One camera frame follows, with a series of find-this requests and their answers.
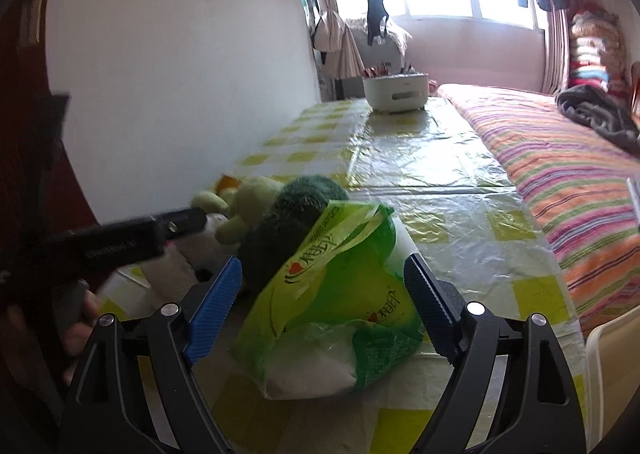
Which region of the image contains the striped bed sheet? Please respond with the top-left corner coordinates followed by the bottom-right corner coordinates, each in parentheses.
top-left (434, 83), bottom-right (640, 336)

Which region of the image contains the black hanging garment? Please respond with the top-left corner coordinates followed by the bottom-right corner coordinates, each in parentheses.
top-left (366, 0), bottom-right (392, 46)

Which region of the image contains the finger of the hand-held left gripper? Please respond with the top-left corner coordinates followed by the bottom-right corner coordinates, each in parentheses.
top-left (150, 207), bottom-right (208, 246)

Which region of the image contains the dark red door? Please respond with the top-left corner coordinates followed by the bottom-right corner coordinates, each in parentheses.
top-left (0, 0), bottom-right (103, 285)

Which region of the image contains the white plastic basket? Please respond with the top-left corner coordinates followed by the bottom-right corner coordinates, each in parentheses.
top-left (362, 73), bottom-right (431, 114)

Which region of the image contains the grey blanket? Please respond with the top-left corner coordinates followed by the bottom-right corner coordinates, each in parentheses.
top-left (555, 84), bottom-right (640, 156)

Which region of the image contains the pink striped curtain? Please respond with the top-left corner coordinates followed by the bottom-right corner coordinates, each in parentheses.
top-left (542, 4), bottom-right (572, 96)

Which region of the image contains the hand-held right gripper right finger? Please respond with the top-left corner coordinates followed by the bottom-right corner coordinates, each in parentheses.
top-left (403, 253), bottom-right (587, 454)

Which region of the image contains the green plastic bag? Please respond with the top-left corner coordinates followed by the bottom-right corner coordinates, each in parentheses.
top-left (231, 200), bottom-right (426, 401)

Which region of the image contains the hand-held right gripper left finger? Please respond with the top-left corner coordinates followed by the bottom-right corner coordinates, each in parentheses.
top-left (57, 255), bottom-right (244, 454)

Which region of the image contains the beige tied curtain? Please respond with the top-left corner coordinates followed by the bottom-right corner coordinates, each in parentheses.
top-left (299, 0), bottom-right (367, 81)

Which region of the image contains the yellow checked plastic tablecloth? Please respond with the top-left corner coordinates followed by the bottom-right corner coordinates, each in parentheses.
top-left (95, 97), bottom-right (590, 454)

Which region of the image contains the green plush toy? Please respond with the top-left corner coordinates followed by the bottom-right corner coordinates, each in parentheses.
top-left (191, 175), bottom-right (351, 296)

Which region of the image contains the white plastic chair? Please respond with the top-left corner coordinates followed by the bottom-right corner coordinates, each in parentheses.
top-left (584, 307), bottom-right (640, 454)

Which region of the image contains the person's left hand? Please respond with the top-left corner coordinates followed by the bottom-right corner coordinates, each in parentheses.
top-left (60, 287), bottom-right (103, 385)

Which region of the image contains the stack of folded blankets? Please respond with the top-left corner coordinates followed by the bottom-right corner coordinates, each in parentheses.
top-left (567, 3), bottom-right (632, 96)

